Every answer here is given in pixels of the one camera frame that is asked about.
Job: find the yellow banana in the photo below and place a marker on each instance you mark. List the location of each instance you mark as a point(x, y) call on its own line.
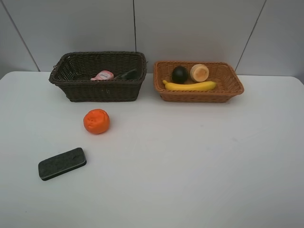
point(203, 86)

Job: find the dark mangosteen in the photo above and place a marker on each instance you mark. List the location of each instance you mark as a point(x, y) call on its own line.
point(179, 75)

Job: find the black whiteboard eraser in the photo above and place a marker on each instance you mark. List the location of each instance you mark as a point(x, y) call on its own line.
point(61, 163)

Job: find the dark brown wicker basket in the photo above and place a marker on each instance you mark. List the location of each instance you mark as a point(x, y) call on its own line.
point(74, 70)

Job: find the orange wicker basket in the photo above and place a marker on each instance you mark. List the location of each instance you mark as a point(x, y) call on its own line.
point(228, 84)

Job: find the orange red peach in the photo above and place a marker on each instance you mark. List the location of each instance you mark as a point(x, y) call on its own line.
point(199, 73)

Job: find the pink bottle white cap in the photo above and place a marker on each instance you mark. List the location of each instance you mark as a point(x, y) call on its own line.
point(103, 75)

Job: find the orange tangerine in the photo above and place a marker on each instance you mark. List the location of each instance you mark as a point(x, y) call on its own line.
point(96, 121)

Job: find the dark green bottle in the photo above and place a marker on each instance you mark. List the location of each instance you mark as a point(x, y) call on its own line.
point(130, 75)

